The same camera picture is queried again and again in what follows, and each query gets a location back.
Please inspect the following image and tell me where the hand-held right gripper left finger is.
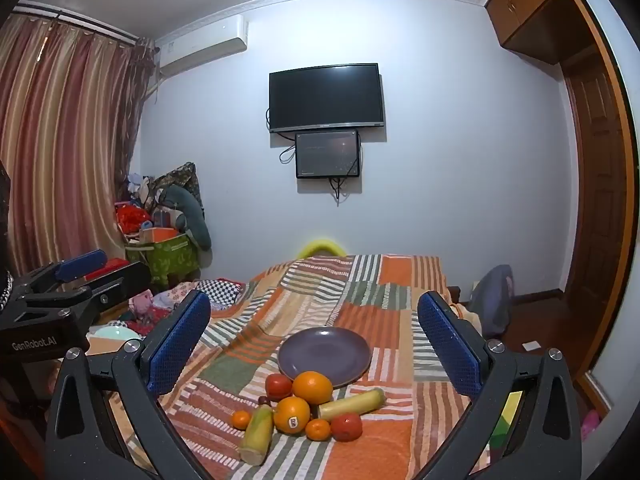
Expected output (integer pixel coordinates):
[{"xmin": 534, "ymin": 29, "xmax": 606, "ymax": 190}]
[{"xmin": 45, "ymin": 290, "xmax": 212, "ymax": 480}]

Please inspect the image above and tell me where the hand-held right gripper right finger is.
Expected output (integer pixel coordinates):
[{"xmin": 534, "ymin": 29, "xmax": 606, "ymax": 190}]
[{"xmin": 417, "ymin": 290, "xmax": 583, "ymax": 480}]

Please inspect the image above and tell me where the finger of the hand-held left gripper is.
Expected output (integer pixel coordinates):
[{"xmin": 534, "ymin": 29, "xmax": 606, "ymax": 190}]
[
  {"xmin": 20, "ymin": 249, "xmax": 108, "ymax": 293},
  {"xmin": 60, "ymin": 261, "xmax": 152, "ymax": 322}
]

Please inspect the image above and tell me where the red tomato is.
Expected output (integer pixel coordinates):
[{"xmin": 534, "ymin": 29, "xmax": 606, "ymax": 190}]
[
  {"xmin": 265, "ymin": 373, "xmax": 294, "ymax": 402},
  {"xmin": 330, "ymin": 412, "xmax": 363, "ymax": 442}
]

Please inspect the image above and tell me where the yellow corn cob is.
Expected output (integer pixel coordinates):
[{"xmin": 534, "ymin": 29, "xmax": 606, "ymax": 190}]
[
  {"xmin": 239, "ymin": 404, "xmax": 276, "ymax": 466},
  {"xmin": 317, "ymin": 387, "xmax": 387, "ymax": 422}
]

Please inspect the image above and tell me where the purple plate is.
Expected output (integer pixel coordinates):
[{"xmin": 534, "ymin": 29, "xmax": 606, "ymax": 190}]
[{"xmin": 277, "ymin": 326, "xmax": 372, "ymax": 389}]

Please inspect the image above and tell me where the large orange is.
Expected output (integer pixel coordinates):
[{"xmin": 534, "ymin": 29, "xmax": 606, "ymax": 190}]
[
  {"xmin": 292, "ymin": 371, "xmax": 334, "ymax": 406},
  {"xmin": 273, "ymin": 396, "xmax": 312, "ymax": 434}
]

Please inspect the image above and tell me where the pink toy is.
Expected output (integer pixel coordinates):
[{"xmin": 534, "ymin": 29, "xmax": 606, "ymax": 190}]
[{"xmin": 129, "ymin": 290, "xmax": 156, "ymax": 336}]

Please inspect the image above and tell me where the orange box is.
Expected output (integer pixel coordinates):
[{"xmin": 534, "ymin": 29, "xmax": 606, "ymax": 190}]
[{"xmin": 140, "ymin": 227, "xmax": 179, "ymax": 245}]

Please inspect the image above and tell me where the mint green bowl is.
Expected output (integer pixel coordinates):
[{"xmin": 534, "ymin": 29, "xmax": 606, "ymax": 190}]
[{"xmin": 92, "ymin": 324, "xmax": 141, "ymax": 342}]

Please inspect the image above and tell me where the red bag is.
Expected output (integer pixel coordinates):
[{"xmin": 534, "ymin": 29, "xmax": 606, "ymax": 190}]
[{"xmin": 115, "ymin": 201, "xmax": 152, "ymax": 235}]

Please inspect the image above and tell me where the blue grey chair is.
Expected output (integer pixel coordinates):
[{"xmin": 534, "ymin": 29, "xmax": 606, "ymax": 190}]
[{"xmin": 471, "ymin": 265, "xmax": 516, "ymax": 338}]

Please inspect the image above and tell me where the checkered cloth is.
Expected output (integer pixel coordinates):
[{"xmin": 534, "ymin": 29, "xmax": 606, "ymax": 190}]
[{"xmin": 195, "ymin": 277, "xmax": 244, "ymax": 311}]

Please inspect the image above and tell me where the brown cardboard sheet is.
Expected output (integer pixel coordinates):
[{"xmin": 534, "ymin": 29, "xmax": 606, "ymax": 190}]
[{"xmin": 87, "ymin": 335, "xmax": 119, "ymax": 357}]

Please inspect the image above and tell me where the striped patchwork blanket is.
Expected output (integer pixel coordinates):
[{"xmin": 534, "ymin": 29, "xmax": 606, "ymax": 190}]
[{"xmin": 107, "ymin": 254, "xmax": 493, "ymax": 480}]

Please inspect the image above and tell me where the grey plush toy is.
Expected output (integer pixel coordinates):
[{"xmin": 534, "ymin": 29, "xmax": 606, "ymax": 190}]
[{"xmin": 160, "ymin": 186, "xmax": 212, "ymax": 250}]

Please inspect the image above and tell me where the dark patterned cushion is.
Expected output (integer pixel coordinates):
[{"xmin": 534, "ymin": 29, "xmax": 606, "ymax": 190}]
[{"xmin": 150, "ymin": 162, "xmax": 203, "ymax": 211}]

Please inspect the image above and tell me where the striped brown curtain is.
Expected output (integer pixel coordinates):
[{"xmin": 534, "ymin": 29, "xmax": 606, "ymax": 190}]
[{"xmin": 0, "ymin": 10, "xmax": 156, "ymax": 276}]

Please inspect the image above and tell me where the yellow curved chair back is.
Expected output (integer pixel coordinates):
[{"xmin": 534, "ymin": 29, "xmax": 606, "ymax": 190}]
[{"xmin": 297, "ymin": 240, "xmax": 347, "ymax": 259}]

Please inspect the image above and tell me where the brown wooden door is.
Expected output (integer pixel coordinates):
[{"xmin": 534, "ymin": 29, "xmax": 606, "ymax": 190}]
[{"xmin": 562, "ymin": 57, "xmax": 628, "ymax": 303}]

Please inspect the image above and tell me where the white air conditioner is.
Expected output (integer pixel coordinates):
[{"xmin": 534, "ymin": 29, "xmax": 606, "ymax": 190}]
[{"xmin": 157, "ymin": 15, "xmax": 249, "ymax": 78}]

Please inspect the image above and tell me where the wooden overhead cabinet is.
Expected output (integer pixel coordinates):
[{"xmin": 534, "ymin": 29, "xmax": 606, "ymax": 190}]
[{"xmin": 484, "ymin": 0, "xmax": 601, "ymax": 66}]

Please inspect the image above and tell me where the black monitor cable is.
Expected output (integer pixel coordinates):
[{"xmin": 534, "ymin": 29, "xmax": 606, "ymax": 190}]
[{"xmin": 327, "ymin": 175, "xmax": 351, "ymax": 206}]

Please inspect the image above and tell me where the small black wall monitor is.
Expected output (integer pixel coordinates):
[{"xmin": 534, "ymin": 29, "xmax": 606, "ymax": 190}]
[{"xmin": 295, "ymin": 130, "xmax": 362, "ymax": 179}]

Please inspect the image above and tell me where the black wall television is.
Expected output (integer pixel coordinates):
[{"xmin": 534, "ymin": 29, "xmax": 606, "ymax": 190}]
[{"xmin": 269, "ymin": 63, "xmax": 386, "ymax": 134}]

